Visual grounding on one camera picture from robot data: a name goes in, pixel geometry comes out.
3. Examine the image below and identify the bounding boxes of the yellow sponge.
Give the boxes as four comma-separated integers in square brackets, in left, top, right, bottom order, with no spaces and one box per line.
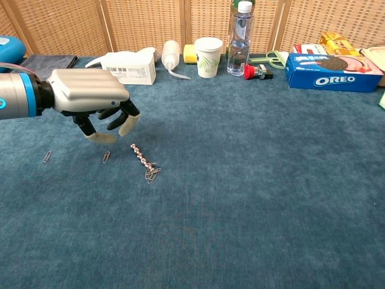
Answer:
[183,44,222,64]

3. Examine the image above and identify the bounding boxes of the green tea bottle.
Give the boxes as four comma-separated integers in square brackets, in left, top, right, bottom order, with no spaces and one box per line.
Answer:
[230,0,256,13]

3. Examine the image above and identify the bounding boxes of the beige lidded food container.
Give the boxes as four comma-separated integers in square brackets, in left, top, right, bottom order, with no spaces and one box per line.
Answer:
[360,43,385,87]

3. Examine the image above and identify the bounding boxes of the red and white box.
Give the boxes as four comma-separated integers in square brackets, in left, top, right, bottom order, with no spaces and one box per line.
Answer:
[292,43,328,55]

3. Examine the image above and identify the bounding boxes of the blue Oreo biscuit box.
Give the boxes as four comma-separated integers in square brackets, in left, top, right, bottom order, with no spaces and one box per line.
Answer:
[285,53,384,93]

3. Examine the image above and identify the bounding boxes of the clear water bottle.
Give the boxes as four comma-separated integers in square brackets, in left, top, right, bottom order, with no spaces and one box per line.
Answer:
[227,1,256,76]

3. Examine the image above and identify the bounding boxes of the red emergency stop button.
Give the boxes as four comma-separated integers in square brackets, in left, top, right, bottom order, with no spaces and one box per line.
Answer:
[244,63,274,81]

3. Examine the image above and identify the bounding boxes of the silver magnetic bead rod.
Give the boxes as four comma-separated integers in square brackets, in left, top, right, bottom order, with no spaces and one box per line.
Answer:
[130,143,157,169]

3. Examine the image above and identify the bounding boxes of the paper cup with leaf print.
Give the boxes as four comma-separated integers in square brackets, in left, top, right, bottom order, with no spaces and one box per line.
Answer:
[194,37,224,79]

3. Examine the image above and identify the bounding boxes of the white labelled cardboard box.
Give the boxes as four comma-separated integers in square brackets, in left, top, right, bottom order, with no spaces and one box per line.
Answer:
[100,52,156,86]

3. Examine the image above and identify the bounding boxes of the translucent squeeze wash bottle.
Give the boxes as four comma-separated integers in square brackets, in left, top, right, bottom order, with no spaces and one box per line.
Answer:
[161,40,192,81]

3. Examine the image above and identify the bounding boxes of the yellow snack package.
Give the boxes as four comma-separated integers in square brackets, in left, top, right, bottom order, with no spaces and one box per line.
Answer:
[319,31,362,57]

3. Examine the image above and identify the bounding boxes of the grey zip pouch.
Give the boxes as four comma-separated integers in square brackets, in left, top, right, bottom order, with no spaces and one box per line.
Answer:
[17,54,78,75]

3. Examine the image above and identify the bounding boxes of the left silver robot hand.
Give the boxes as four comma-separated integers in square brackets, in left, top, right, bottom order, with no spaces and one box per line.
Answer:
[35,68,141,144]

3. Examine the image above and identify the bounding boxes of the teal table cloth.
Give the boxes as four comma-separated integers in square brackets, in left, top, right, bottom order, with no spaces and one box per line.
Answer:
[0,54,385,289]

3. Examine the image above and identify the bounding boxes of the rattan folding screen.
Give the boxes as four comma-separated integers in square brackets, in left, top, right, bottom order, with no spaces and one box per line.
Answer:
[0,0,385,60]

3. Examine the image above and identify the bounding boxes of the blue detergent bottle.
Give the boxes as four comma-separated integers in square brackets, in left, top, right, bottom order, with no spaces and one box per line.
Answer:
[0,36,27,73]

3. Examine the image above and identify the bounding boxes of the coloured left arm wire ribbon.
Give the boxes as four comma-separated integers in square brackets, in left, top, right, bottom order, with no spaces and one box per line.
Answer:
[0,62,43,82]

